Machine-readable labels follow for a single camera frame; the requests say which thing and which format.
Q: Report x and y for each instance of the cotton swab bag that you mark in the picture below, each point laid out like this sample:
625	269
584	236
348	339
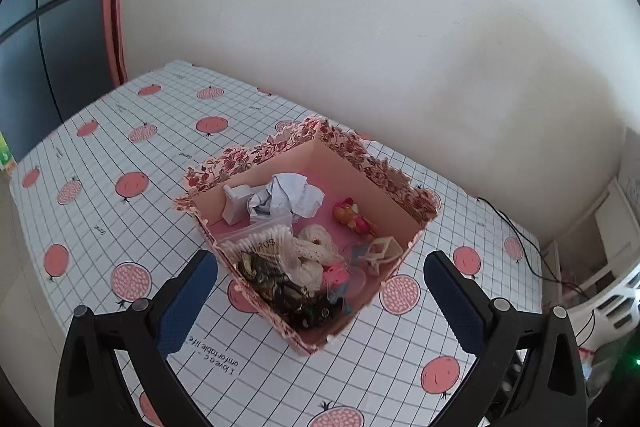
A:
260	244

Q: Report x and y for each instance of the pink board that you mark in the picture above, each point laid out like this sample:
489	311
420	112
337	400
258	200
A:
112	32

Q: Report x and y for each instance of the small black toy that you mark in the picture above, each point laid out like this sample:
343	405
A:
290	302

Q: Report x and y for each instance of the floral paper box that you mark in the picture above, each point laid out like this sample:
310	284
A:
350	177

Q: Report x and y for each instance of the green carton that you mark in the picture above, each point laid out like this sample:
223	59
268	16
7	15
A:
5	154

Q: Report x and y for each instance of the cream lace scrunchie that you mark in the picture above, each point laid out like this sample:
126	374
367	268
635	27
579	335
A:
315	252

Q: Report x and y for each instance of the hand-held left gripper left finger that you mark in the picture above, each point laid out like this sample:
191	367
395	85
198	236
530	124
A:
187	302

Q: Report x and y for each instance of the dark glossy panel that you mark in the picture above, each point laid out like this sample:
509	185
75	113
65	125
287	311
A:
50	32

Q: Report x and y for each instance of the white hair claw clip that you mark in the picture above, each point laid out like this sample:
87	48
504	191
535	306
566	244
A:
385	252

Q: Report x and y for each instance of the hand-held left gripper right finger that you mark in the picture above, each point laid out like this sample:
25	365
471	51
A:
452	302

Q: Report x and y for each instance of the small orange doll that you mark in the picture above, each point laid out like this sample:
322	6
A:
350	213

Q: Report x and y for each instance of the grid pomegranate print tablecloth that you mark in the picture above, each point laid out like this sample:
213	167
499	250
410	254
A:
150	132

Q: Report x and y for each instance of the white plastic chair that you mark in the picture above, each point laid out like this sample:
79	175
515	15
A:
615	302

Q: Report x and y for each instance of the pink hair roller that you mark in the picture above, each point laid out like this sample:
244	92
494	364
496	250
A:
335	277

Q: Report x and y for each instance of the white paper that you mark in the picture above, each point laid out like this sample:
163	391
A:
285	197

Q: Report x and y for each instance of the white shelf unit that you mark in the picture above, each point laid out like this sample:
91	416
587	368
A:
610	217

